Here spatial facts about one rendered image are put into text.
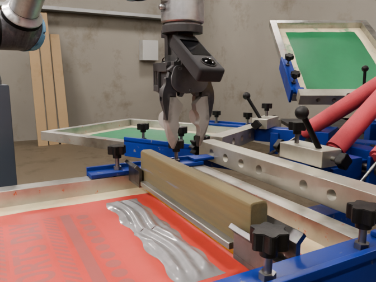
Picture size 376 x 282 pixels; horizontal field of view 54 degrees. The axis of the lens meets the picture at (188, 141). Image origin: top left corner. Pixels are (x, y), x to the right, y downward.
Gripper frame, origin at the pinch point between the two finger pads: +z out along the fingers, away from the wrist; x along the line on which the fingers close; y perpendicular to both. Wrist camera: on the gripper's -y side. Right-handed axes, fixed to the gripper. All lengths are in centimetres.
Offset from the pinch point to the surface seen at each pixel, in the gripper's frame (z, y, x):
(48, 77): -8, 651, -63
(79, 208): 15.6, 17.2, 16.2
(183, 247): 15.3, -8.9, 5.5
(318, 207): 19.2, 1.5, -35.6
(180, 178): 6.8, 0.3, 1.4
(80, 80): -2, 702, -130
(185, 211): 11.6, -3.4, 2.3
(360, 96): -5, 16, -66
